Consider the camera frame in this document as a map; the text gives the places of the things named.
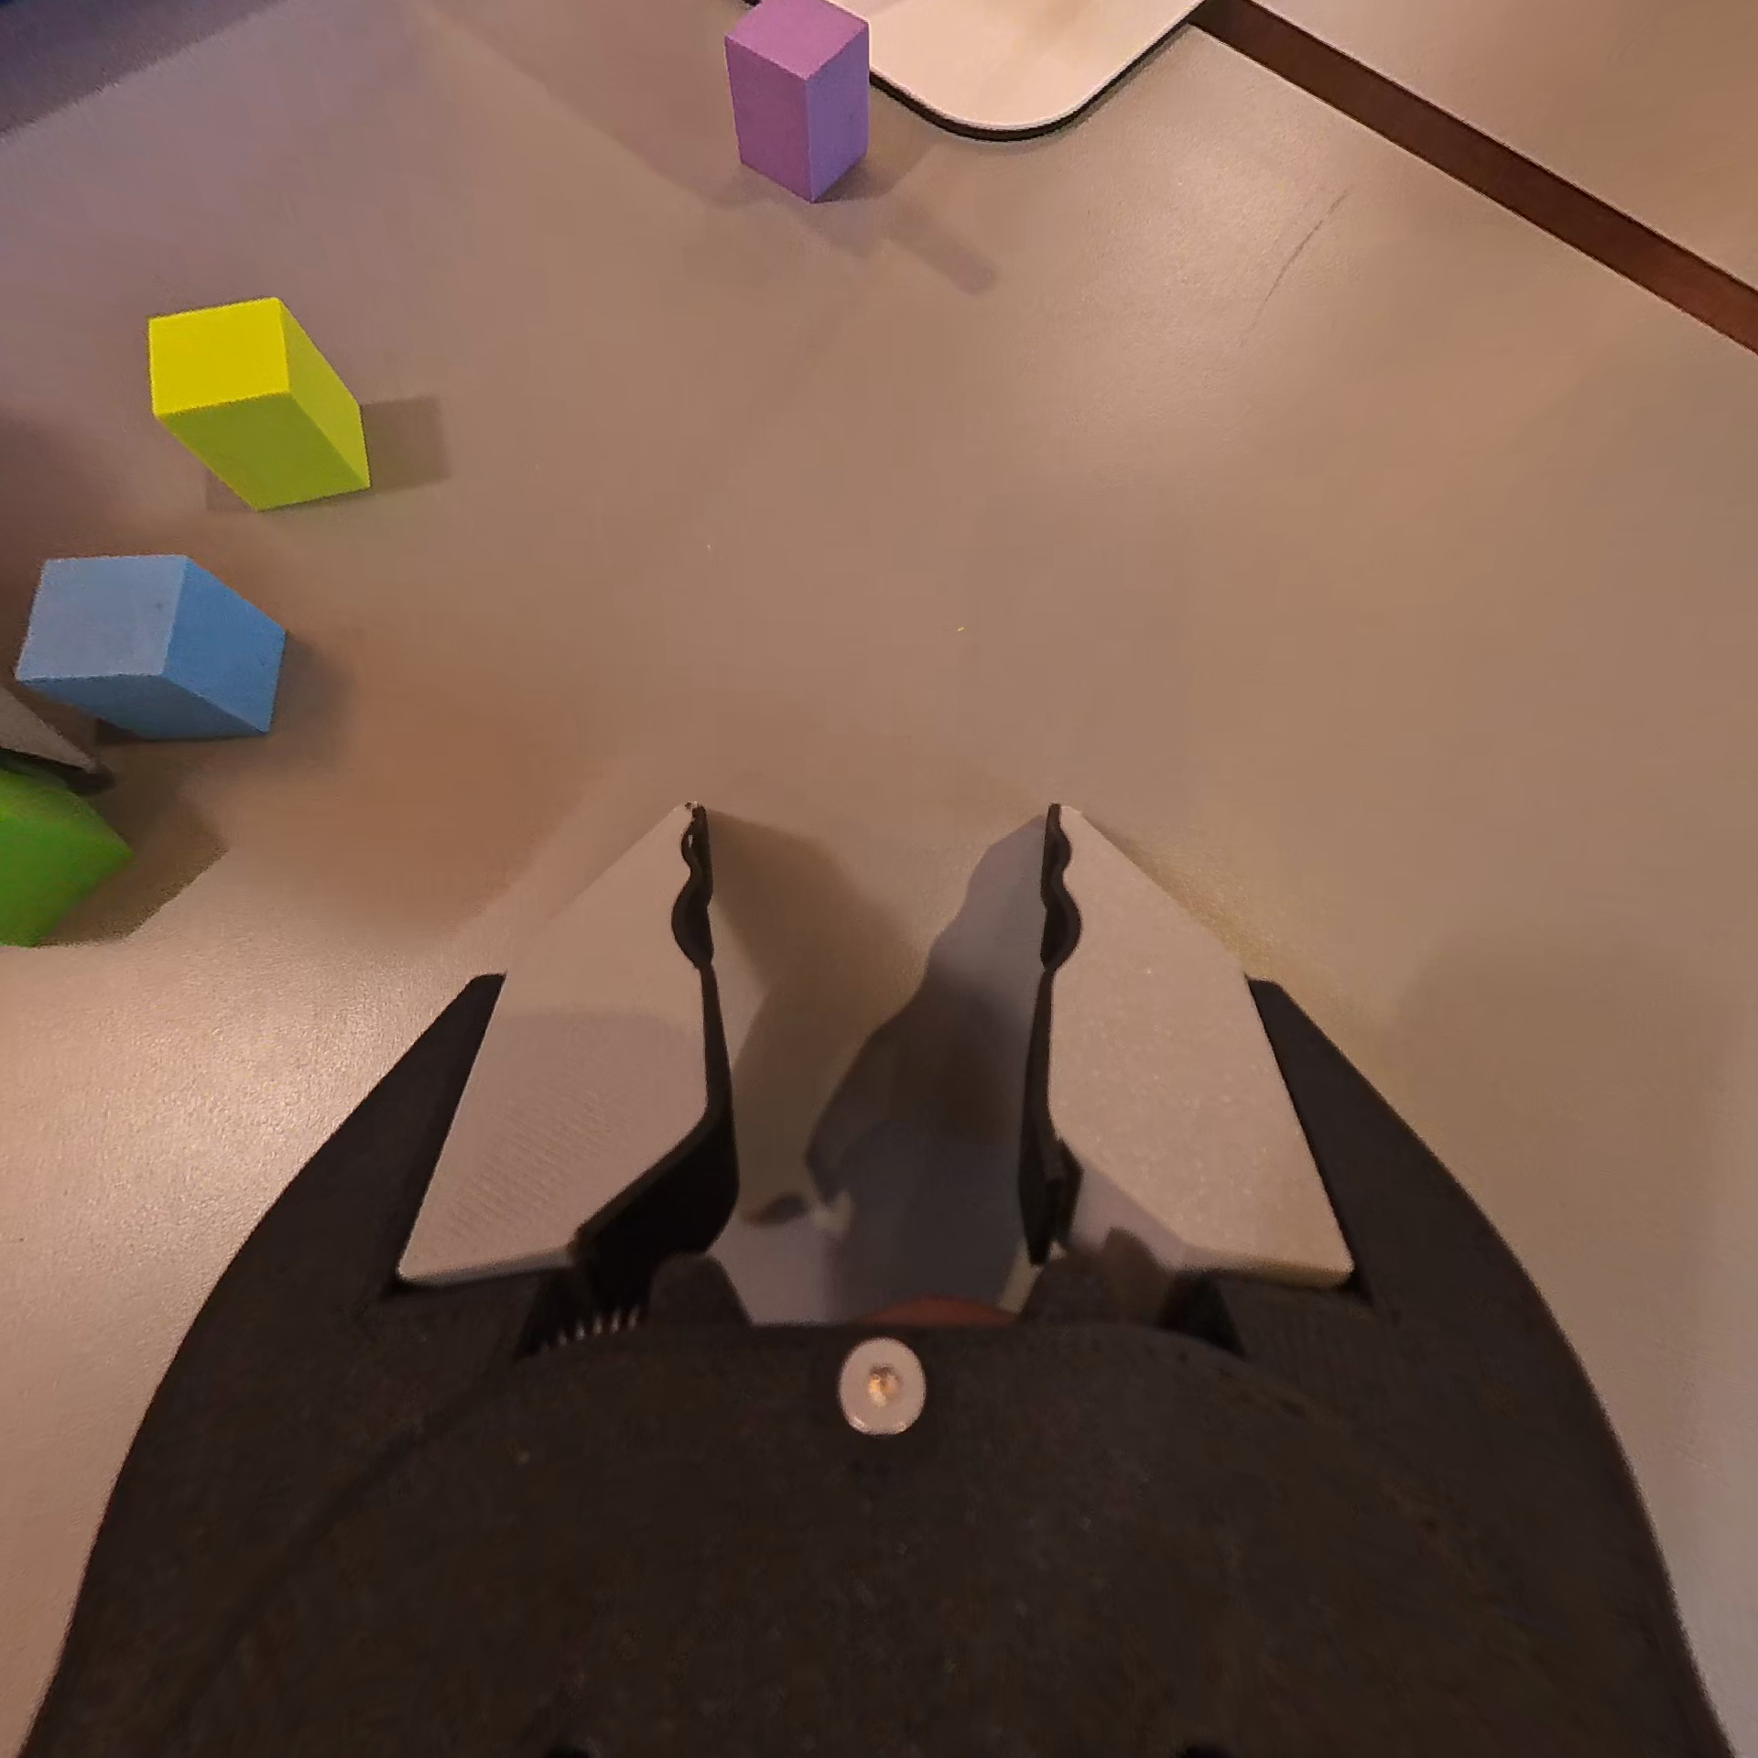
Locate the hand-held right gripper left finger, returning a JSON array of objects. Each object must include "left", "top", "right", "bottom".
[{"left": 396, "top": 803, "right": 744, "bottom": 1291}]

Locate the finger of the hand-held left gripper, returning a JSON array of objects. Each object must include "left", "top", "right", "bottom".
[{"left": 0, "top": 684, "right": 112, "bottom": 791}]

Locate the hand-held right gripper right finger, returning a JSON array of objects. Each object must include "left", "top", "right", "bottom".
[{"left": 1021, "top": 803, "right": 1358, "bottom": 1291}]

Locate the green foam cube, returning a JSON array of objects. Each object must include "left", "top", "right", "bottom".
[{"left": 0, "top": 770, "right": 135, "bottom": 948}]

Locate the blue foam cube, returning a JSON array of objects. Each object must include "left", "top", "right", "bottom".
[{"left": 16, "top": 552, "right": 287, "bottom": 741}]

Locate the yellow foam cube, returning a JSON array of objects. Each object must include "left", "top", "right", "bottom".
[{"left": 149, "top": 298, "right": 374, "bottom": 514}]

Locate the purple foam cube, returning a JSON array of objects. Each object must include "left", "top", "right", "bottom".
[{"left": 724, "top": 0, "right": 869, "bottom": 205}]

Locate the white document stand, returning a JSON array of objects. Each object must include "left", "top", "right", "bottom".
[{"left": 838, "top": 0, "right": 1210, "bottom": 139}]

